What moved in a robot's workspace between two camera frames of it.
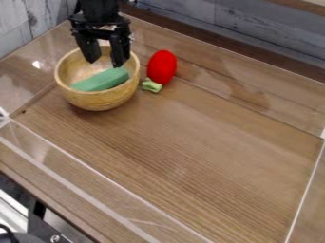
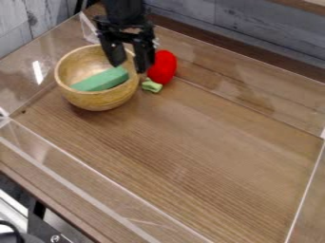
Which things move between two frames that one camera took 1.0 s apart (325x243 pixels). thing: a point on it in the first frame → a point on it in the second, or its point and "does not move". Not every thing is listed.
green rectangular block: (102, 81) does not move
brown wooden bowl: (74, 68) does not move
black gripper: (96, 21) → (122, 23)
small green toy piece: (151, 85) does not move
